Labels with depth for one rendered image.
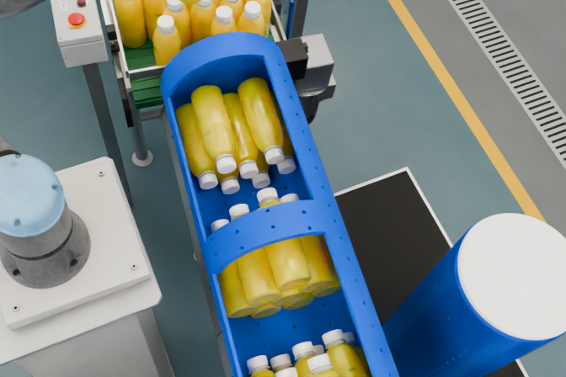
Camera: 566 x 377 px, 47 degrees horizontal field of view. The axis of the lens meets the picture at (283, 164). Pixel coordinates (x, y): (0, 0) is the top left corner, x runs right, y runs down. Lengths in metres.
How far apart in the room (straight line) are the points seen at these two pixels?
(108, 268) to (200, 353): 1.19
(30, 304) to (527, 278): 0.97
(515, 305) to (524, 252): 0.12
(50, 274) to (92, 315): 0.11
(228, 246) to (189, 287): 1.23
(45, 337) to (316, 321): 0.53
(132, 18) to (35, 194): 0.77
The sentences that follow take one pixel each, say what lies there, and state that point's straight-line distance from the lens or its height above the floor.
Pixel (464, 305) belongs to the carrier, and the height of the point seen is 1.01.
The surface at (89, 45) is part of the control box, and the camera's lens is 1.60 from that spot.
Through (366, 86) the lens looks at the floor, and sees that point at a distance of 2.89.
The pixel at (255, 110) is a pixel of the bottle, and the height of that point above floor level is 1.13.
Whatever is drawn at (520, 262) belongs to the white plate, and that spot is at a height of 1.04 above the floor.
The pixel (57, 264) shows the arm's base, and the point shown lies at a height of 1.23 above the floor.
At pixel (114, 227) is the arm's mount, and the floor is 1.17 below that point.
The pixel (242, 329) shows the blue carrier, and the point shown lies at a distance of 1.35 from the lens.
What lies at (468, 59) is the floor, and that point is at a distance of 3.13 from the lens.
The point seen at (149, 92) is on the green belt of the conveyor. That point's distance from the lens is 1.71.
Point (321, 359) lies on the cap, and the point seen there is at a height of 1.17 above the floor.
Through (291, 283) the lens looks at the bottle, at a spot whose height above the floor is 1.15.
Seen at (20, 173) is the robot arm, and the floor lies 1.40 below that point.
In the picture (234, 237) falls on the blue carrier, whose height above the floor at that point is 1.20.
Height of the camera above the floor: 2.30
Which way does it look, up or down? 61 degrees down
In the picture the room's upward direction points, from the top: 11 degrees clockwise
